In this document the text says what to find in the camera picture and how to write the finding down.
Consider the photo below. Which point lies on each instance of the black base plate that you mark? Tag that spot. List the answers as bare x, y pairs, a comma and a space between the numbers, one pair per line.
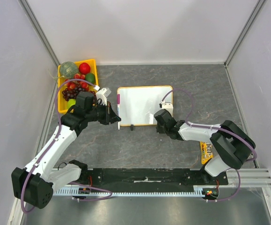
144, 180

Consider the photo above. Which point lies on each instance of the yellow plastic bin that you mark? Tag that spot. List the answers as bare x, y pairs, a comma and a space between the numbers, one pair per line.
61, 81

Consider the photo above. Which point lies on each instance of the dark green lime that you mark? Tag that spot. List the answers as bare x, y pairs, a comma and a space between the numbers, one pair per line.
90, 77

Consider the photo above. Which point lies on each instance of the purple grape bunch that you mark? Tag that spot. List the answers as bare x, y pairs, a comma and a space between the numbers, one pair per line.
68, 93

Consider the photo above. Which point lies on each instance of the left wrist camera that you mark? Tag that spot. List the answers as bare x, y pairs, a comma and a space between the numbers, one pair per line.
102, 101

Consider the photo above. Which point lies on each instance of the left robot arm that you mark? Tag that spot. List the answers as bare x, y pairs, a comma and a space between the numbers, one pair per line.
36, 182

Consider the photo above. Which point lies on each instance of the pink capped whiteboard marker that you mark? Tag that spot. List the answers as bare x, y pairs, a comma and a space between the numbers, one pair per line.
118, 109

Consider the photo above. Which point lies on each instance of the yellow candy packet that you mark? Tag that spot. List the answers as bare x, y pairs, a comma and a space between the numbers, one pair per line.
206, 152

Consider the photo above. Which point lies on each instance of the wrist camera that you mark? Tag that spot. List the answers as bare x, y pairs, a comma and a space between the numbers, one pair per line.
167, 106
102, 101

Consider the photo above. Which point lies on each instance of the yellow framed whiteboard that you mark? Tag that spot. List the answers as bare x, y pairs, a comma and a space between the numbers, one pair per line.
139, 104

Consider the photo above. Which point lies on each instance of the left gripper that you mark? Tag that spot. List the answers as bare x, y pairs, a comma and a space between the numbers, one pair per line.
110, 116

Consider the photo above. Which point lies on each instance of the green melon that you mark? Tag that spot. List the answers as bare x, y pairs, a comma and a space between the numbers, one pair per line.
68, 70

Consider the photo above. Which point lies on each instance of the light green apple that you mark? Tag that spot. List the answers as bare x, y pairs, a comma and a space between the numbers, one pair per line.
71, 102

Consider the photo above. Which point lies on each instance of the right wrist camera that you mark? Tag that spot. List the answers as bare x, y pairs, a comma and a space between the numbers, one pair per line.
167, 106

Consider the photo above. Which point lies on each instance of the white cable duct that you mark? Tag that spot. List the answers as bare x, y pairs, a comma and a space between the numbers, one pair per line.
77, 191

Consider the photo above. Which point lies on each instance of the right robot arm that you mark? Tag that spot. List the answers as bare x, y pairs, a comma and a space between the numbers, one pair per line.
233, 146

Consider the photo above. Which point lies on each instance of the red apple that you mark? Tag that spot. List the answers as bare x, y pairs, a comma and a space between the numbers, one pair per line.
84, 68

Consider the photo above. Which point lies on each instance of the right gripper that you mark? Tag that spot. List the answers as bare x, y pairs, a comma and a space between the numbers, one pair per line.
160, 127

